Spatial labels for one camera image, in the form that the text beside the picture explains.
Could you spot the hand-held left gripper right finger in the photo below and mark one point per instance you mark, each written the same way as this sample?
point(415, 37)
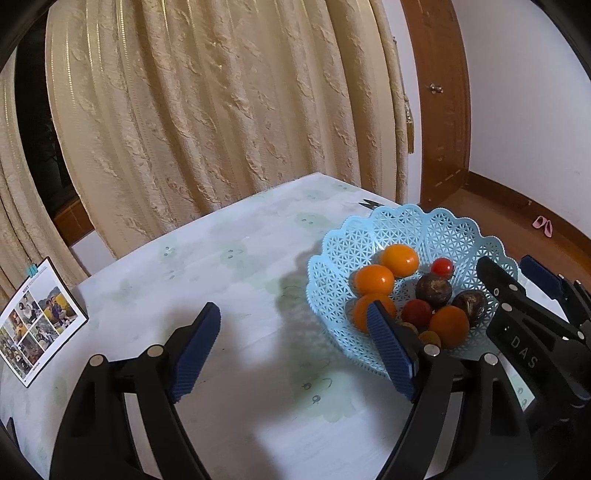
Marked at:
point(390, 350)

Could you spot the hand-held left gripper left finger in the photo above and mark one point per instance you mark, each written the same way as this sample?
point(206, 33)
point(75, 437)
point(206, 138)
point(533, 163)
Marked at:
point(196, 350)

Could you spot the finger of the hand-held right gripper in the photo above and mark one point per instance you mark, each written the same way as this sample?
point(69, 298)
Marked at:
point(540, 274)
point(512, 314)

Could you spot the beige longan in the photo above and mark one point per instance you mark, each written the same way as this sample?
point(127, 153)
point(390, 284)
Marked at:
point(430, 339)
point(410, 328)

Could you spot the dark brown passion fruit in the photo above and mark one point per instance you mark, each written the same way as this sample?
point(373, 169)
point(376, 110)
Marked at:
point(431, 290)
point(471, 304)

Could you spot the large orange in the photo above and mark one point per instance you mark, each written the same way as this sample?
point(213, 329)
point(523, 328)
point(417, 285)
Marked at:
point(375, 279)

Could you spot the small red cherry tomato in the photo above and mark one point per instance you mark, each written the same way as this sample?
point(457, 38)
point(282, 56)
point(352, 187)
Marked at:
point(442, 266)

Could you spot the light blue plastic fruit basket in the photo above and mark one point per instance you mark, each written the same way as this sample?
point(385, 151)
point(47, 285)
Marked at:
point(351, 249)

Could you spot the pink slipper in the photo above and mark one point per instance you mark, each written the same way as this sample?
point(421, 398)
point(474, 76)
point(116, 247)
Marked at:
point(548, 228)
point(538, 222)

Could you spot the pale printed tablecloth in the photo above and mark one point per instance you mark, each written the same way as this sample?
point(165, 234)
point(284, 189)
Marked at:
point(258, 258)

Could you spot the small black clip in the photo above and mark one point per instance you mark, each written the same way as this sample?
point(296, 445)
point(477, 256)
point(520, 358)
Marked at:
point(371, 204)

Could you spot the photo desk calendar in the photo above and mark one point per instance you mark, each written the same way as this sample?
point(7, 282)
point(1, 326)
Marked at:
point(39, 318)

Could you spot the teal clip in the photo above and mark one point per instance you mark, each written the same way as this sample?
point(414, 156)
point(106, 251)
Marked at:
point(32, 269)

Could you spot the brown wooden door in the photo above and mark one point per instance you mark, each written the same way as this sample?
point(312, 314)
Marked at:
point(438, 101)

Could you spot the narrow beige patterned curtain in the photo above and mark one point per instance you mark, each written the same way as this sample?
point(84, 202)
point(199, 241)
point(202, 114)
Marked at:
point(27, 207)

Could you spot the wide beige patterned curtain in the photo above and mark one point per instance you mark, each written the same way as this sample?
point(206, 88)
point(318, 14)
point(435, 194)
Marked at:
point(231, 106)

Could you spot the dark window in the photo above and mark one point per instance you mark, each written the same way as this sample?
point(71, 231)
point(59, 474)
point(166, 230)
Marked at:
point(44, 138)

